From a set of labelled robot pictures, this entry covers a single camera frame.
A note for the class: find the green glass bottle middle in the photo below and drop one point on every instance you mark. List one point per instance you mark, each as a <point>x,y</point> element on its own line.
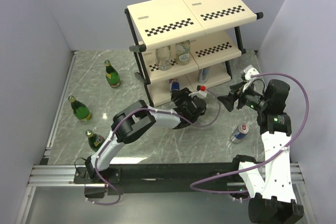
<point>80,111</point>

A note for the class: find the green glass bottle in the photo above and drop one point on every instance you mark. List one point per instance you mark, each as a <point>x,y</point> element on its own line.
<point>95,141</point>
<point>112,75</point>
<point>80,111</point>

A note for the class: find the beige two-tier shelf black frame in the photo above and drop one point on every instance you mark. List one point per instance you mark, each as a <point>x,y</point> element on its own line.
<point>211,26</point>

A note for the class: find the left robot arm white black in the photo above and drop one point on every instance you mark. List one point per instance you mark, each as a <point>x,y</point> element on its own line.
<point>131,123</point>

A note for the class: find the silver blue energy drink can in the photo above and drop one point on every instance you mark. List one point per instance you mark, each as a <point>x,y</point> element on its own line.
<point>203,75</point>

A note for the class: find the clear Chang soda water bottle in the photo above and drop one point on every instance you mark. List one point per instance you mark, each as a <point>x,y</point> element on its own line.
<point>163,58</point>

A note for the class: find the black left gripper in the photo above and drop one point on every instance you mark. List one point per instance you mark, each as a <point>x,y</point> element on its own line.
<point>182,95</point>

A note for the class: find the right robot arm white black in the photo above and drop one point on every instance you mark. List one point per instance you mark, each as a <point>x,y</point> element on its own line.
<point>272,198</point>

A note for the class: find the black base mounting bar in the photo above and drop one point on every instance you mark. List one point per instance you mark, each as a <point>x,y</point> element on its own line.
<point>159,178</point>

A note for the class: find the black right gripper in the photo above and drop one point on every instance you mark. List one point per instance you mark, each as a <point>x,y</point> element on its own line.
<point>228,100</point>

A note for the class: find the green glass bottle far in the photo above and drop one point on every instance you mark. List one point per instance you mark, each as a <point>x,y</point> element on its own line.
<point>112,75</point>

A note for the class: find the green glass bottle near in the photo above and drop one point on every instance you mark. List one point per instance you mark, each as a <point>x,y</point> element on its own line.
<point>95,141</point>

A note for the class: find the aluminium rail frame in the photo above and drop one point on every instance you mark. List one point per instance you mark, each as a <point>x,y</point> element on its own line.
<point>54,175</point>

